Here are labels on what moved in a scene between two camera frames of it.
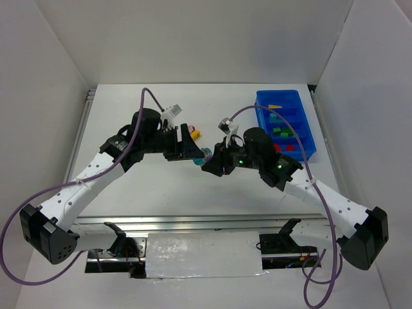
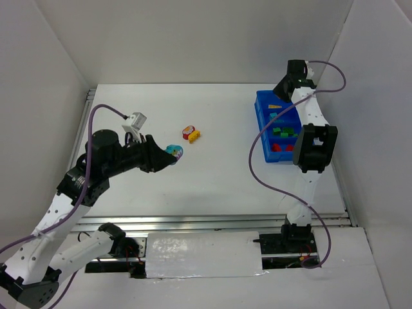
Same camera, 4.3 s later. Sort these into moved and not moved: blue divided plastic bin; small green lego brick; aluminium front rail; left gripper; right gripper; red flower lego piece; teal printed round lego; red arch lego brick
Moved: teal printed round lego; right gripper; left gripper
Not moved: red arch lego brick; aluminium front rail; red flower lego piece; small green lego brick; blue divided plastic bin
